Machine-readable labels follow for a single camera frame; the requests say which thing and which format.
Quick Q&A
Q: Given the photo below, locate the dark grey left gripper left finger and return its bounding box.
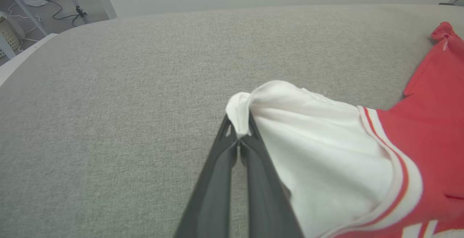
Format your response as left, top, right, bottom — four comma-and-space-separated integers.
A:
174, 113, 240, 238

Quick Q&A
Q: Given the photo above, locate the white flat board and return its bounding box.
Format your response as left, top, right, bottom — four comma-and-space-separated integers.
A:
0, 33, 58, 87

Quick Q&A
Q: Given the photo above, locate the white metal table frame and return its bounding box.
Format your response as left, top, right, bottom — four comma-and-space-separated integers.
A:
0, 0, 117, 59

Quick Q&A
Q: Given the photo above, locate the red and white jersey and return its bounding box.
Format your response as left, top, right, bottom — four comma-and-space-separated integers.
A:
225, 21, 464, 238

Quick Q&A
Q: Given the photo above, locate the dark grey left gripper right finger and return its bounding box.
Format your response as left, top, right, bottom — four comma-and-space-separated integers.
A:
239, 111, 305, 238

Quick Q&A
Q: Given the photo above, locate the black floor power cable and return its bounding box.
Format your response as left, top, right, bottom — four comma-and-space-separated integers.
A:
16, 0, 88, 27

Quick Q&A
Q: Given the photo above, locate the white perforated laundry basket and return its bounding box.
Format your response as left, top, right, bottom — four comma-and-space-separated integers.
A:
0, 12, 25, 59

